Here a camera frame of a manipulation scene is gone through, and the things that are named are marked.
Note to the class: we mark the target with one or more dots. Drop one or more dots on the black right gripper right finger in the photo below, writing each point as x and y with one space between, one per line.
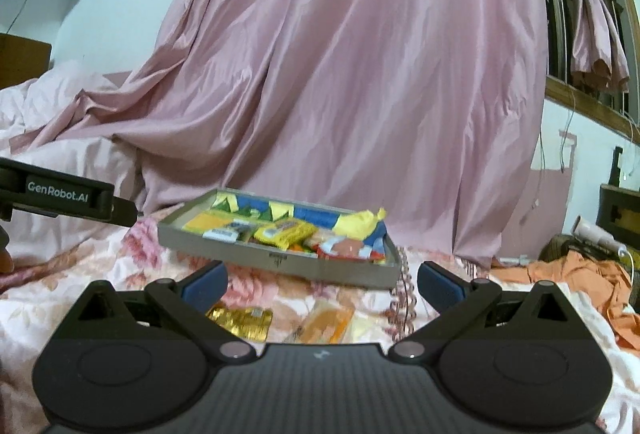
506 360

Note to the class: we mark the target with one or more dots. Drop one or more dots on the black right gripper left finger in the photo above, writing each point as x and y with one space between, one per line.
135 360

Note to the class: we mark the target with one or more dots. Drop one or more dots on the gold foil snack packet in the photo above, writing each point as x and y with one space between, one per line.
249 323

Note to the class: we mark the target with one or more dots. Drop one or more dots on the navy milk powder stick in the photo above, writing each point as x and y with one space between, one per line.
234 231

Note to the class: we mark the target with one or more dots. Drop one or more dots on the toast bread packet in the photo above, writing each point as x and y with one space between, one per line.
329 323

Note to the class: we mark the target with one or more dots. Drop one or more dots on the red orange tofu snack packet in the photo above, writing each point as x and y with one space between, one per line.
349 250

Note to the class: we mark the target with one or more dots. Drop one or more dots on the yellow green snack packet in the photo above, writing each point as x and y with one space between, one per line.
283 233

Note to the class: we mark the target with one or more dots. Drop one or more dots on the person left hand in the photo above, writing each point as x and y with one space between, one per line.
6 260

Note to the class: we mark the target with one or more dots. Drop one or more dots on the floral bed sheet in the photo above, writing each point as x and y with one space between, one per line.
34 299

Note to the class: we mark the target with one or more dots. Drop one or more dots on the white pink duvet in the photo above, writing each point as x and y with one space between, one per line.
36 239

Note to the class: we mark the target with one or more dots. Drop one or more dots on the orange cloth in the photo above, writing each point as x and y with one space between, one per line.
606 283

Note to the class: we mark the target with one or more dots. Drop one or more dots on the wooden headboard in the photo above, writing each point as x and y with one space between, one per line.
22 59

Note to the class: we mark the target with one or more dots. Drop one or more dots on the white rolled tube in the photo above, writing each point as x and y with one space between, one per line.
586 231

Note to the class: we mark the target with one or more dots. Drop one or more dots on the dark wooden furniture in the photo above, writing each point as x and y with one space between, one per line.
619 208

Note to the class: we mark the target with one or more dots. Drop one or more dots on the colourful painted paper liner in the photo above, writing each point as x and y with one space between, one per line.
366 226

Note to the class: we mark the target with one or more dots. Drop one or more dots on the grey cardboard tray box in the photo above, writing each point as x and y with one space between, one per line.
374 276

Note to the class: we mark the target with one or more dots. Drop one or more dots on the tied pink curtain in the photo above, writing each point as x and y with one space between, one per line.
598 57

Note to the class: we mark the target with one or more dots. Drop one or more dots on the pink satin curtain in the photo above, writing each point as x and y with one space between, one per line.
429 109

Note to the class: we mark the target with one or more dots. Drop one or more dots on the wooden window frame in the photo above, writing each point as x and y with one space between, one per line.
617 111

